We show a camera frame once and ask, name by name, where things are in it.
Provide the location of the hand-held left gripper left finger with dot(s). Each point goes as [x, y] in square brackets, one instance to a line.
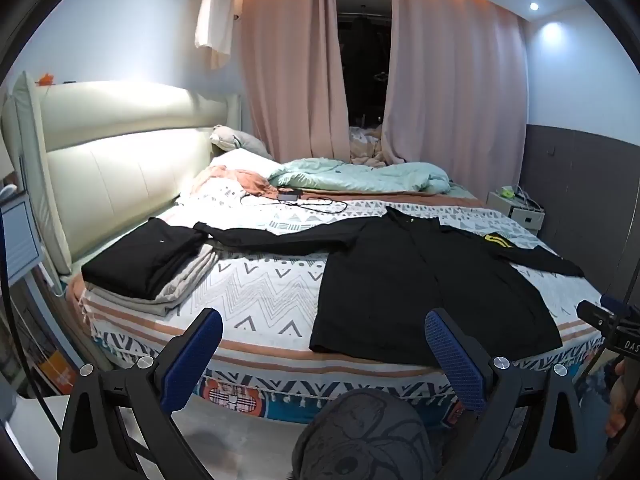
[192, 355]

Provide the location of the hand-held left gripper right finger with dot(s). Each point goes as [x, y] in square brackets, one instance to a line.
[455, 360]

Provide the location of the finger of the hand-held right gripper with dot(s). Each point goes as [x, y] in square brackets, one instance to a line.
[595, 314]
[614, 303]

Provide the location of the black coat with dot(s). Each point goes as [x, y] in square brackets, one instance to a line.
[400, 285]

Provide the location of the person's right hand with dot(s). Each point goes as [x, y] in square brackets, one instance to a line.
[622, 400]

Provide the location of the folded grey garment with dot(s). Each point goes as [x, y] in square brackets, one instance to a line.
[187, 282]

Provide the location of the patterned white bedspread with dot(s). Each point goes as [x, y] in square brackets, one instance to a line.
[260, 290]

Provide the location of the folded black garment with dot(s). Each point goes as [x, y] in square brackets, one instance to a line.
[145, 255]

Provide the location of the person's leg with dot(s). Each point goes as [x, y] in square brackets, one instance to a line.
[365, 440]

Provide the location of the white nightstand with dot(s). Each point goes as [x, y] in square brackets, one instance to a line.
[522, 212]

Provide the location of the orange box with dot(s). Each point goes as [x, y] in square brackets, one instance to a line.
[57, 372]

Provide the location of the green item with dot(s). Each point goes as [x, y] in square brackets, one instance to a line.
[507, 192]

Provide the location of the orange cloth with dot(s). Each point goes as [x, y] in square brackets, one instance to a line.
[250, 181]

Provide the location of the cream padded headboard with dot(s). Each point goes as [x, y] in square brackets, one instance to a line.
[125, 170]

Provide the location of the white pillow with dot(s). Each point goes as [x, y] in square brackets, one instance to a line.
[235, 161]

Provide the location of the blue framed device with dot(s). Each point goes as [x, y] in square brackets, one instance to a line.
[20, 240]

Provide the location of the mint green duvet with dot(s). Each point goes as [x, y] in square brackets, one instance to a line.
[350, 172]

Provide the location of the grey pillow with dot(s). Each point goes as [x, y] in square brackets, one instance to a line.
[245, 140]

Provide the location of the beige blanket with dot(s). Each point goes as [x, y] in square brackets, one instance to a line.
[367, 145]

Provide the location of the pink curtain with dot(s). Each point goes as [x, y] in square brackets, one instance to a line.
[290, 70]
[450, 95]

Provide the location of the small orange toy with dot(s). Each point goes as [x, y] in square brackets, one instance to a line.
[46, 78]

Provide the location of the white hanging garment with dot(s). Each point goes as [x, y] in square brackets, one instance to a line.
[216, 15]

